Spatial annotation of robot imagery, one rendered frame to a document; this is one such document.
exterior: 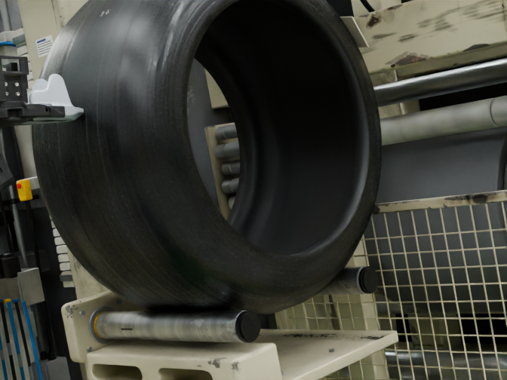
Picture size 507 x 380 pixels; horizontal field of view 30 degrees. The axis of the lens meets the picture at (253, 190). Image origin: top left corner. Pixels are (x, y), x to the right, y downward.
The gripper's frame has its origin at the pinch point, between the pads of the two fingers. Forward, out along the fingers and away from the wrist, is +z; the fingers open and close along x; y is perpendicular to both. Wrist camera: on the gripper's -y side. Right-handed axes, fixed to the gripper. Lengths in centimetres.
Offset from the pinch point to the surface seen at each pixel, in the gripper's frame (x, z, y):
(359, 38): -10, 51, 12
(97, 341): 23.2, 16.1, -33.4
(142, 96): -9.8, 4.2, 1.3
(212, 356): -5.1, 15.5, -35.0
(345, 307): 26, 82, -37
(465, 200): -19, 63, -17
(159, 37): -10.4, 7.5, 9.1
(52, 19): 28.9, 17.6, 21.0
